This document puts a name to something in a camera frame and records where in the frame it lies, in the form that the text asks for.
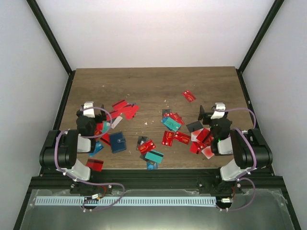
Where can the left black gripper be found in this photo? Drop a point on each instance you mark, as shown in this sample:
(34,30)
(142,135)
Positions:
(103,115)

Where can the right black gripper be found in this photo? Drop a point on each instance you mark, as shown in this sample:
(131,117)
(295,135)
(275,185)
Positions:
(203,114)

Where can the navy blue card holder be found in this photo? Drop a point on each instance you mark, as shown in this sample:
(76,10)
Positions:
(117,142)

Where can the teal card black stripe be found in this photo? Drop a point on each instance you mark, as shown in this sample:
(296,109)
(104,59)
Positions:
(154,156)

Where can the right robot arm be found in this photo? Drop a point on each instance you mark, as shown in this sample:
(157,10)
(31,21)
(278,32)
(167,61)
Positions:
(249,148)

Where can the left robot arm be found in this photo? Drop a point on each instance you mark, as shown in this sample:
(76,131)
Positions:
(60,148)

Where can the black card right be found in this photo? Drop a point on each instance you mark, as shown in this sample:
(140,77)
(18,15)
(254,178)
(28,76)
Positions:
(194,126)

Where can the blue card left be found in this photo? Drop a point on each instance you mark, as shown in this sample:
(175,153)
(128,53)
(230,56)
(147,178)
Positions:
(98,147)

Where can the white red dot card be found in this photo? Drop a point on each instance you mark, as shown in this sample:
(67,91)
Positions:
(207,152)

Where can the white card red print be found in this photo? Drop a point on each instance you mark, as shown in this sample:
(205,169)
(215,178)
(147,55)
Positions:
(116,121)

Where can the red striped card top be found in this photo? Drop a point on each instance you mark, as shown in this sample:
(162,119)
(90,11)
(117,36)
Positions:
(120,104)

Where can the red VIP card right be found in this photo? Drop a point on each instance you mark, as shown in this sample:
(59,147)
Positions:
(182,138)

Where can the red vip card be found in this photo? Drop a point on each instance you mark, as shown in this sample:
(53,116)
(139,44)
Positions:
(168,138)
(182,138)

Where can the red card front left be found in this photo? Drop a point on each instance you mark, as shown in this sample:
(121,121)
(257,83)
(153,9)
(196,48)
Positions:
(96,165)

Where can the teal VIP card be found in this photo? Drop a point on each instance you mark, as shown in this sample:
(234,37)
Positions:
(171,124)

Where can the red VIP card centre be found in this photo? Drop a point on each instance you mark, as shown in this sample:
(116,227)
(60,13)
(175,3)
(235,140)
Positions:
(168,138)

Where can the black card upper centre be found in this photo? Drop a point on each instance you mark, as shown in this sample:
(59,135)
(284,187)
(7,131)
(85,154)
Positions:
(165,112)

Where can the red card with chip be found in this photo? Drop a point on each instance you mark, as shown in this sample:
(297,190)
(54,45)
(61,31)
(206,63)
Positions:
(146,147)

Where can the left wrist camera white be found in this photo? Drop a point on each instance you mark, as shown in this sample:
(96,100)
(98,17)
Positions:
(88,110)

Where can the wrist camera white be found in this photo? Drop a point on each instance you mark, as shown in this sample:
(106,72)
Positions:
(88,110)
(218,111)

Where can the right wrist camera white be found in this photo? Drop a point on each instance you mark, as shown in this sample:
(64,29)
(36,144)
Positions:
(218,111)

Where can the white slotted cable duct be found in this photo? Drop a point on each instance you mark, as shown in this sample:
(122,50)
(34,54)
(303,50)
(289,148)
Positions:
(202,201)

